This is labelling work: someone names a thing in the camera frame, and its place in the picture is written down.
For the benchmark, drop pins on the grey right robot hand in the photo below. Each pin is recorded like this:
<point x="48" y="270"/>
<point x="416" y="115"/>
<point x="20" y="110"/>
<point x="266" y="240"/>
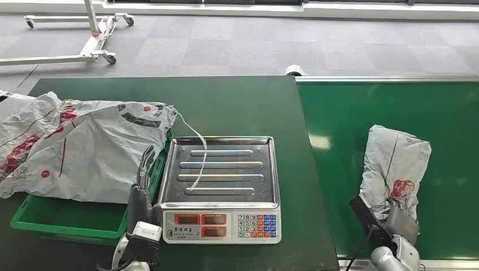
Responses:
<point x="403" y="226"/>

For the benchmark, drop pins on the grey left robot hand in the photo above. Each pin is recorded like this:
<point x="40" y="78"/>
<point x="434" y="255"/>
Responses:
<point x="139" y="204"/>

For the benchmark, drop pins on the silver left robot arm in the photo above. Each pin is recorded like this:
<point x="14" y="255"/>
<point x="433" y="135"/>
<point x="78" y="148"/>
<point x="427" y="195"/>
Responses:
<point x="119" y="254"/>

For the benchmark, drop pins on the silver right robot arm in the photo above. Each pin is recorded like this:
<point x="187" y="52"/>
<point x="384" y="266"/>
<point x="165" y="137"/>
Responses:
<point x="385" y="260"/>

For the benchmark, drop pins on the small grey plastic mailer package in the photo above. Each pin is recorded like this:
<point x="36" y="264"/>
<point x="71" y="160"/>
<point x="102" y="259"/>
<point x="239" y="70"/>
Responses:
<point x="396" y="164"/>

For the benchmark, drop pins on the large grey plastic mailer package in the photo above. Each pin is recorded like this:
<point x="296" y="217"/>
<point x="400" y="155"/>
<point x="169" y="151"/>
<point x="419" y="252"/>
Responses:
<point x="93" y="157"/>

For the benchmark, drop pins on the green plastic basket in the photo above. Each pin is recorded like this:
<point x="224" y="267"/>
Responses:
<point x="75" y="219"/>

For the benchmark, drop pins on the black right wrist module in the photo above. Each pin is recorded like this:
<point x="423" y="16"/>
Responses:
<point x="370" y="222"/>

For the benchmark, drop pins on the white thin plastic strip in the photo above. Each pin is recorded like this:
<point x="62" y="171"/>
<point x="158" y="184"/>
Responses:
<point x="204" y="157"/>

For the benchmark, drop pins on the green belt conveyor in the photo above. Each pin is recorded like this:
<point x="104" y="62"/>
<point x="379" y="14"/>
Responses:
<point x="449" y="149"/>

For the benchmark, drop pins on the electronic scale with steel tray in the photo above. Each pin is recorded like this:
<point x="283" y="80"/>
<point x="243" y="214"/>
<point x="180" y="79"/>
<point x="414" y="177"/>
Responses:
<point x="239" y="187"/>

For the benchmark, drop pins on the white wheeled metal stand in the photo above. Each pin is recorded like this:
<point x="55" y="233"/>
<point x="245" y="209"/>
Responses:
<point x="95" y="41"/>

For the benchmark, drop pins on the grey conveyor end roller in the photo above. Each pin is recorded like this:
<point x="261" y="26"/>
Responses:
<point x="295" y="69"/>

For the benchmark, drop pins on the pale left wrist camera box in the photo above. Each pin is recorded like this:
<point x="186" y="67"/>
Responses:
<point x="147" y="230"/>

